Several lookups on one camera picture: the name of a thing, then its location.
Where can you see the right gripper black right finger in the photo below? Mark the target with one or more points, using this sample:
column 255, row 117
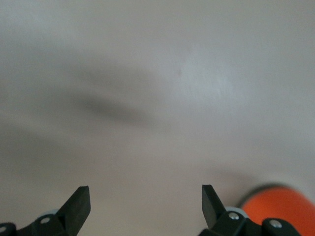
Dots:
column 211, row 209

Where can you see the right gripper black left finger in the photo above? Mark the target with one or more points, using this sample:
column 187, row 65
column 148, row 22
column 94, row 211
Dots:
column 76, row 209

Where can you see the orange can with grey lid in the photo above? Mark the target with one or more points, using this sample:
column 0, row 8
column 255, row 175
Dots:
column 278, row 204

